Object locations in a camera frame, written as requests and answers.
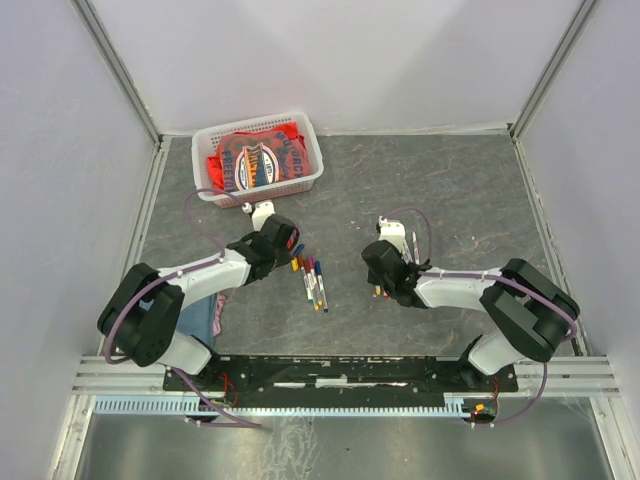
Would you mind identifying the red cap marker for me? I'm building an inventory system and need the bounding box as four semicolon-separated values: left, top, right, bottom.
402;243;413;263

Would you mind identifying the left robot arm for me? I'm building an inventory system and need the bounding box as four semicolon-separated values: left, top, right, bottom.
97;214;299;390

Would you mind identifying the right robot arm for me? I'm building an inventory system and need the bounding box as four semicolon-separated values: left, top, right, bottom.
361;240;580;391

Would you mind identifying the brown cap marker lower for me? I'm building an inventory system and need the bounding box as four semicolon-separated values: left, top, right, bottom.
297;254;315;306

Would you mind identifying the blue cap marker left group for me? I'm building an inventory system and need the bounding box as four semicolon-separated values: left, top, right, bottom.
314;260;329;313

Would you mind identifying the orange printed shirt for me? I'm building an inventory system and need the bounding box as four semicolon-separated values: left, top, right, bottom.
205;122;312;192

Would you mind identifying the white plastic basket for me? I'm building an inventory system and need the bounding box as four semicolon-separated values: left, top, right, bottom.
191;112;324;208

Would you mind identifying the blue and pink cloth pile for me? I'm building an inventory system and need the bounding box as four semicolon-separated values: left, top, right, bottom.
177;293;227;348

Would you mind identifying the small circuit board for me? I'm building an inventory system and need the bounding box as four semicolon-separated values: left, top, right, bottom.
470;403;498;423

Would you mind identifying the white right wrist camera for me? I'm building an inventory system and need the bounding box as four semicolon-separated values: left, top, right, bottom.
377;216;406;251

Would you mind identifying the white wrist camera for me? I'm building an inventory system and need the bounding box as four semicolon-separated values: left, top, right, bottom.
377;216;406;251
242;200;275;231

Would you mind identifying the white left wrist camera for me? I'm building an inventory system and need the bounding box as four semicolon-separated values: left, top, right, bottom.
242;200;275;231

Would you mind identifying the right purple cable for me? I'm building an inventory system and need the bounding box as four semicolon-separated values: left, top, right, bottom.
379;206;579;430

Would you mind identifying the purple cable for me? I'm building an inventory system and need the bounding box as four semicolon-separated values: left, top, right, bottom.
103;187;265;429
379;206;579;430

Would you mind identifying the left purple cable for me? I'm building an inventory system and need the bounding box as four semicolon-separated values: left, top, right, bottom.
103;187;265;429

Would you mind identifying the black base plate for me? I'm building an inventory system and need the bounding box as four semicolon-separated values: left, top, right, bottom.
188;355;518;393

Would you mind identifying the light blue cable duct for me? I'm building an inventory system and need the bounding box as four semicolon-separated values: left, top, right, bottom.
93;393;474;415

